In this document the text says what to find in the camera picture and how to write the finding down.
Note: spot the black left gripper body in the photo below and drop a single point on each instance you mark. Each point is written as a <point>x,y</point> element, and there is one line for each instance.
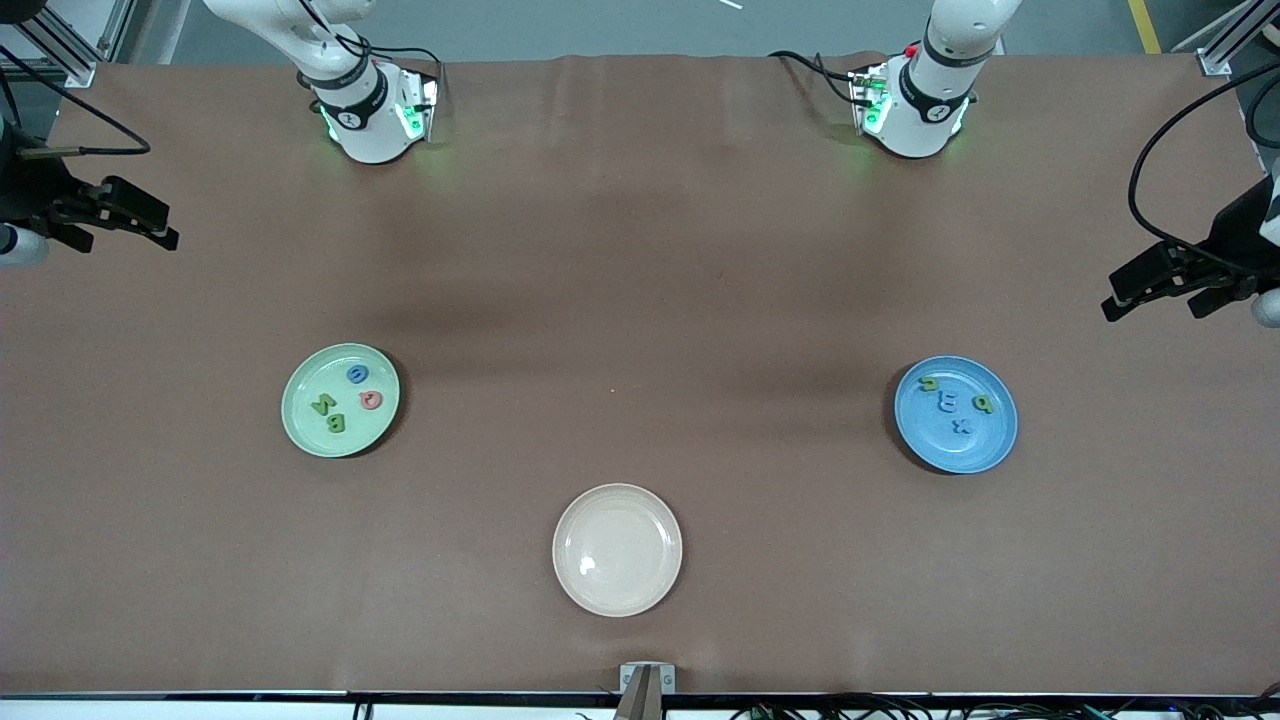
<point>1238,228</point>

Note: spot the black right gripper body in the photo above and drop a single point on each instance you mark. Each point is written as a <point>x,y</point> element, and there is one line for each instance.
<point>32,193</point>

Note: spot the blue lowercase letter m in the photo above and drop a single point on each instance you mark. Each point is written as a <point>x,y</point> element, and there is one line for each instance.
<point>950,403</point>

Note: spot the green capital letter N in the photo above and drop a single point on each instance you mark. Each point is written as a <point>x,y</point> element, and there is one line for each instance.
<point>323,405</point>

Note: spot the green capital letter B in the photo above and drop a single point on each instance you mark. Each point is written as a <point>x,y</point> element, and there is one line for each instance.
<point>337,422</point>

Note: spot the red round capital letter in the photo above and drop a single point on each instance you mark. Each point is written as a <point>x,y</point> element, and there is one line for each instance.
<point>366,401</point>

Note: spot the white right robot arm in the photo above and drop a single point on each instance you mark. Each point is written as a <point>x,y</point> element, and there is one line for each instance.
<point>350,80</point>

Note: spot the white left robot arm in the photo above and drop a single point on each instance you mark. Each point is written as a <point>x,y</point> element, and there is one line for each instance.
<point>925,80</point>

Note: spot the blue plate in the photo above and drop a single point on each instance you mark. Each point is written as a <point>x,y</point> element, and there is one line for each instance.
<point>957,450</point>

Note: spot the green plate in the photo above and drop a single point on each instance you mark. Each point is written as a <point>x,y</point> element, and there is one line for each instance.
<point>310,430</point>

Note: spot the beige plate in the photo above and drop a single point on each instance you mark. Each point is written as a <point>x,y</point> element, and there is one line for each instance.
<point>617,550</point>

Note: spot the aluminium frame profile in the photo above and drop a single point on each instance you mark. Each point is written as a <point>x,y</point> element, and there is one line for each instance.
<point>60,45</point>
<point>1225,45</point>
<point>118,28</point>

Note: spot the grey metal bracket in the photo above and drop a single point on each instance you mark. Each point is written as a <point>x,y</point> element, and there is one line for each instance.
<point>627,680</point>

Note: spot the upright aluminium post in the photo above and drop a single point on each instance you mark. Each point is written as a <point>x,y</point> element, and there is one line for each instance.
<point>640,700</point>

